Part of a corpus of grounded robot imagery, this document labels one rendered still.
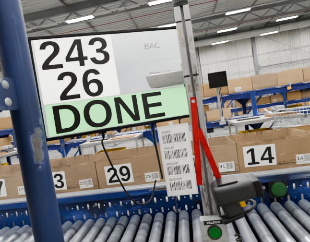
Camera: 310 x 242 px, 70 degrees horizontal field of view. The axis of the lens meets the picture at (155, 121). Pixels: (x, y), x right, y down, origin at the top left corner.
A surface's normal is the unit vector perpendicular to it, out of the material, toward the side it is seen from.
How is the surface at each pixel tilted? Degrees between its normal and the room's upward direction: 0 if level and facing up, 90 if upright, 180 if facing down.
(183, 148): 90
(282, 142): 90
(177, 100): 86
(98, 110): 86
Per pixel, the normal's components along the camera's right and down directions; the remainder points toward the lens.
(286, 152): -0.12, 0.08
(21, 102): 0.33, 0.00
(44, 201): 0.61, -0.05
